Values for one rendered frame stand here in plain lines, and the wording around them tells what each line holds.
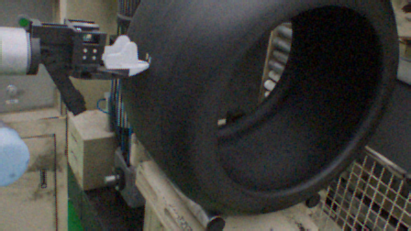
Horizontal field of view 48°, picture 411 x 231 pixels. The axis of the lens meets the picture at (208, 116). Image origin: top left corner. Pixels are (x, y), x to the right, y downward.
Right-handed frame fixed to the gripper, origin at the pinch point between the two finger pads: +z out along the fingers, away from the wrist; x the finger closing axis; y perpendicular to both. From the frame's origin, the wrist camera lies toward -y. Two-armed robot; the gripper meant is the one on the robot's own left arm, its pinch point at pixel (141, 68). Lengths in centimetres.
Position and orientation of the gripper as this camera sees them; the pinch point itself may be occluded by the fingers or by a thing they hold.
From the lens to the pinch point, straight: 86.4
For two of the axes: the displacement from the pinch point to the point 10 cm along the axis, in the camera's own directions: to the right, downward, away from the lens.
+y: 2.2, -8.9, -3.9
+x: -4.8, -4.5, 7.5
